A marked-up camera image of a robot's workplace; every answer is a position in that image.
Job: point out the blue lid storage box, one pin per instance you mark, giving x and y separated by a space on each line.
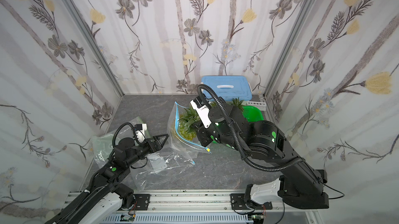
229 87

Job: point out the green zip bag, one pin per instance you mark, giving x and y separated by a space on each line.
102 146

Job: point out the blue zip bag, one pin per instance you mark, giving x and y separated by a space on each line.
188 149

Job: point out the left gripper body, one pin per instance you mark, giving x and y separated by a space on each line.
150 144

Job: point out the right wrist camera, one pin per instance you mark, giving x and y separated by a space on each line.
202 110

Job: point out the green plastic basket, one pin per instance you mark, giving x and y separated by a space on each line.
252 113

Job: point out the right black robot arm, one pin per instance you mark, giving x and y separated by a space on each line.
264 147

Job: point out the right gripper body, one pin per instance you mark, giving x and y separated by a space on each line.
203 131

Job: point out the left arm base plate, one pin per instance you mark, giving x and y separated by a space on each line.
140 201

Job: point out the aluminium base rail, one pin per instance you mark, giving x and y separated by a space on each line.
207 207

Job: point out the white perforated strip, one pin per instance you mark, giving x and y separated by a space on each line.
262 106

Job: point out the pineapple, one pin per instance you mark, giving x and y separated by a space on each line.
186 123
213 104
238 103

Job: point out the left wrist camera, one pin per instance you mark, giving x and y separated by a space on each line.
140 132

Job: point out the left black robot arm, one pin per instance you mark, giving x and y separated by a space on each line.
106 192

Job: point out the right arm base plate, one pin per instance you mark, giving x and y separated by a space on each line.
239 202

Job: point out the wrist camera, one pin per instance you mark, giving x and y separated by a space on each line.
202 110
140 132

